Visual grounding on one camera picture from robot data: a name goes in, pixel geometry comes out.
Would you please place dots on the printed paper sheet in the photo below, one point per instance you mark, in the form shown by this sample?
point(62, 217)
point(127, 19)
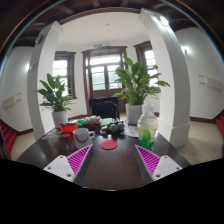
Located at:
point(130, 131)

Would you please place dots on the large potted plant, white pot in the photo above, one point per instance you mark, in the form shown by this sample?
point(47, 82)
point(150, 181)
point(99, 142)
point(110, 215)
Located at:
point(136, 86)

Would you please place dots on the black chair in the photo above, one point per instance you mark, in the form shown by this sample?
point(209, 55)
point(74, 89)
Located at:
point(104, 108)

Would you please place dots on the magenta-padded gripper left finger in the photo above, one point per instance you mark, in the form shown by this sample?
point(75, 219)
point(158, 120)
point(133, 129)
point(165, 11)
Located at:
point(63, 165)

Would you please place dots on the green exit sign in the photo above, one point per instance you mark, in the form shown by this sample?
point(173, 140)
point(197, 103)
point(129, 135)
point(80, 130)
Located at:
point(98, 44)

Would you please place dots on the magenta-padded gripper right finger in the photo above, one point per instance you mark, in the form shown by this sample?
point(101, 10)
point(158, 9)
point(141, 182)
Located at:
point(163, 165)

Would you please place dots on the box of small snacks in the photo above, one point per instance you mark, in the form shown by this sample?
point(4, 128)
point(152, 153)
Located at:
point(91, 122)

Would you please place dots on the red plastic basket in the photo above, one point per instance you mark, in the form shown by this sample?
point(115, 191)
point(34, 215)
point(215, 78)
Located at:
point(69, 128)

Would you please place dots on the flat round red coaster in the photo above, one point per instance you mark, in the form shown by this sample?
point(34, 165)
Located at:
point(109, 144)

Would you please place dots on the white wall unit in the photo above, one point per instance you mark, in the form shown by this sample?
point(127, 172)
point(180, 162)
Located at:
point(11, 100)
point(213, 82)

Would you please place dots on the white ceramic mug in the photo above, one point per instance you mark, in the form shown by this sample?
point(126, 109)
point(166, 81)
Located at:
point(80, 137)

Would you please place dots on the clear green-labelled drink bottle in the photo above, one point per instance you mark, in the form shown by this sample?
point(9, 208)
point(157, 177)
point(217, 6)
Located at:
point(147, 128)

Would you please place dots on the dark wooden glazed door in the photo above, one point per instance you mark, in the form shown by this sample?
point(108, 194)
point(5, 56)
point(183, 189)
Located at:
point(100, 76)

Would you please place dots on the green flat packet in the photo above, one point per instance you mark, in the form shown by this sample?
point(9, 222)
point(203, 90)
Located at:
point(107, 121)

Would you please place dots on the bright pillar lamp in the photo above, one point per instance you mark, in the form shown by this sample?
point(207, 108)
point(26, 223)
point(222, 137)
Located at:
point(163, 21)

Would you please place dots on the small potted plant, white pot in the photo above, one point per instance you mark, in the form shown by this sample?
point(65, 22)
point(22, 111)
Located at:
point(55, 96)

